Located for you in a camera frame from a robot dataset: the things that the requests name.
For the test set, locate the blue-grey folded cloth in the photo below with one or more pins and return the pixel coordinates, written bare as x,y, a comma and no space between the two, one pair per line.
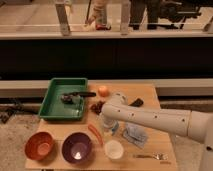
135,134

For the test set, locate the purple bowl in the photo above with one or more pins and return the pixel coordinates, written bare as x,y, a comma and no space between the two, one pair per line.
76,148

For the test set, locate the black rectangular block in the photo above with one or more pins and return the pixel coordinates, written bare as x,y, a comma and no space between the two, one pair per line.
137,103

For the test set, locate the green plastic tray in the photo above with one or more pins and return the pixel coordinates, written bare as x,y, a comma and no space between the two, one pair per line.
53,109

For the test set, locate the orange fruit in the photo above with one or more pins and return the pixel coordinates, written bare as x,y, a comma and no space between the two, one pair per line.
103,91

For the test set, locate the black-handled scoop utensil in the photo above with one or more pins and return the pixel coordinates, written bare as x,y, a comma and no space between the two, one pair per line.
75,97

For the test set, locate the wooden board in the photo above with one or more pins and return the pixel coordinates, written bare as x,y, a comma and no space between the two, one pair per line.
158,142

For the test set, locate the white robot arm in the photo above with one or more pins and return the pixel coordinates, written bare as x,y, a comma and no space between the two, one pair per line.
197,126

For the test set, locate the red-orange bowl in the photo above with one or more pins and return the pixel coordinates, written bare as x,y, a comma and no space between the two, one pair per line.
39,146

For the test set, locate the white cup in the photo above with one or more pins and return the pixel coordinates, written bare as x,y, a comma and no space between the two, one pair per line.
113,150

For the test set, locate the bunch of dark grapes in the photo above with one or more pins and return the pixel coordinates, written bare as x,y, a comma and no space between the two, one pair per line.
96,108

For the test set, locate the silver fork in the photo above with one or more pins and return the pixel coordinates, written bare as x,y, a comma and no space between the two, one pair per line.
155,156

